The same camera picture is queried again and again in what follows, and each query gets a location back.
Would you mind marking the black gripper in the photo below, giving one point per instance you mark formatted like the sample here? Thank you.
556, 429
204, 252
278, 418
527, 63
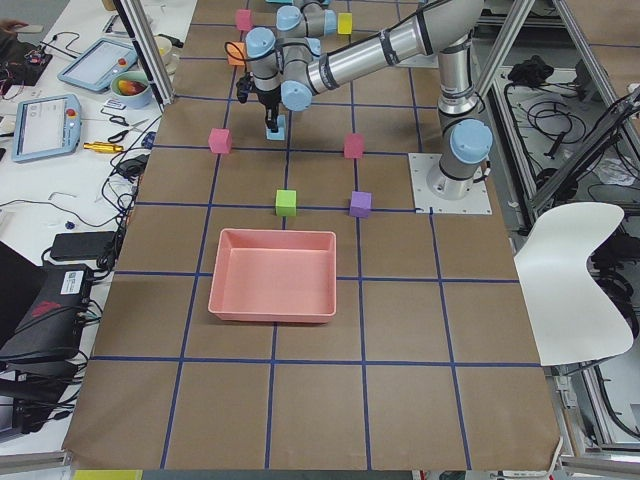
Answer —
268, 99

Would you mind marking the light blue block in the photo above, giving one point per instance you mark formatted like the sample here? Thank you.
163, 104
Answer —
278, 134

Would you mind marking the pink block far left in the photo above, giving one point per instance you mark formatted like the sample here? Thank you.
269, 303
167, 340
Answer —
220, 141

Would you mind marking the orange block far side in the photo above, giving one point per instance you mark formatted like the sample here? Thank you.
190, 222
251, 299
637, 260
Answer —
236, 53

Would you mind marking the green foam block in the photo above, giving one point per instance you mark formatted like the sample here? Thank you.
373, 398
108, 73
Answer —
286, 203

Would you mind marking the pink block near base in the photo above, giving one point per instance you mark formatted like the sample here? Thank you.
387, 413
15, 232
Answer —
353, 146

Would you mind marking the pink block far right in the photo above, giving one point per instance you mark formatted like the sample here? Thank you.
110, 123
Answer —
243, 20

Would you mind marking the beige bowl with lemon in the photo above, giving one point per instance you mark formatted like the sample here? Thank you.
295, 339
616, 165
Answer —
169, 58

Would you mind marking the yellow foam block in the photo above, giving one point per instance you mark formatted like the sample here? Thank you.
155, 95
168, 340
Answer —
344, 23

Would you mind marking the purple block left side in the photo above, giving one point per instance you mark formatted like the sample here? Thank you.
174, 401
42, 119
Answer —
360, 204

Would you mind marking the blue bowl with fruit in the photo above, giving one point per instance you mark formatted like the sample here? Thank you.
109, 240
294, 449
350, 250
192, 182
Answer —
132, 89

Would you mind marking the scissors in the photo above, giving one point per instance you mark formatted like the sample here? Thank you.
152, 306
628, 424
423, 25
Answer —
127, 127

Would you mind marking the pink plastic tray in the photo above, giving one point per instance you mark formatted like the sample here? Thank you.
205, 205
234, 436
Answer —
275, 276

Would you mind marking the teach pendant tablet far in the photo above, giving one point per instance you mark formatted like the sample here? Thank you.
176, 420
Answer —
97, 67

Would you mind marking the teach pendant tablet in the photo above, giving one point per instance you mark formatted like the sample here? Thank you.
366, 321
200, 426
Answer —
97, 67
46, 128

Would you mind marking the black power adapter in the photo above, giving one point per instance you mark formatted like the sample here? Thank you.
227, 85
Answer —
81, 245

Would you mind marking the teach pendant tablet near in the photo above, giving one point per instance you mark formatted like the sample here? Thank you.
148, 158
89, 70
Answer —
46, 128

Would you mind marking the black laptop bag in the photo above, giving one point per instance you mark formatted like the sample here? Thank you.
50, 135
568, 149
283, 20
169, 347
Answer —
41, 310

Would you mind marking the white chair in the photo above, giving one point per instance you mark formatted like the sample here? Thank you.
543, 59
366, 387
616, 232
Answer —
572, 319

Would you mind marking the aluminium frame post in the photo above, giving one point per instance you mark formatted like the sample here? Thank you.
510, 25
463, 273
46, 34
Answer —
139, 31

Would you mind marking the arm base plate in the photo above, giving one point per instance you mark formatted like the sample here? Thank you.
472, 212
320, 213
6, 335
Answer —
435, 193
420, 61

